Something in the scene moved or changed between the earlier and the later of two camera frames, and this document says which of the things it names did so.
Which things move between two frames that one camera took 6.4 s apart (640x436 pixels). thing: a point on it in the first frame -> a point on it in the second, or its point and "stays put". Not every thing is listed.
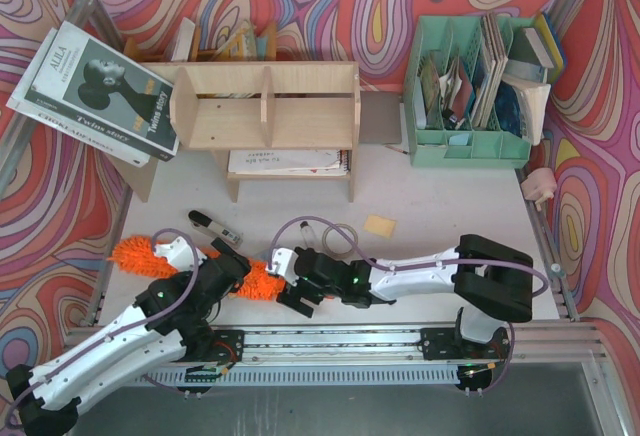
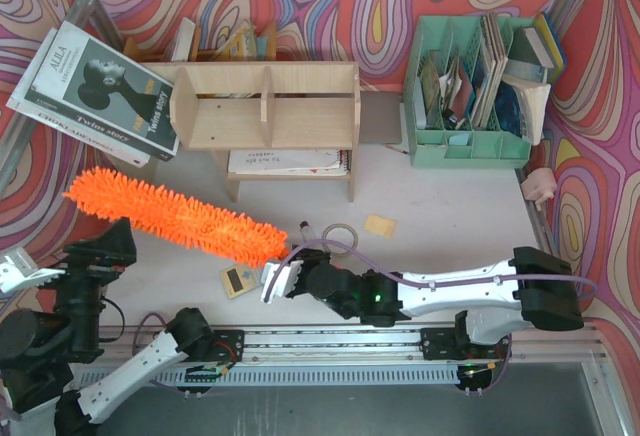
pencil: x=396 y=149 stays put
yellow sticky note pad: x=380 y=225 stays put
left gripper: x=232 y=262 -> x=93 y=260
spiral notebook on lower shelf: x=290 y=162 stays put
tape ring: x=340 y=226 stays put
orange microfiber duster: x=138 y=258 -> x=178 y=217
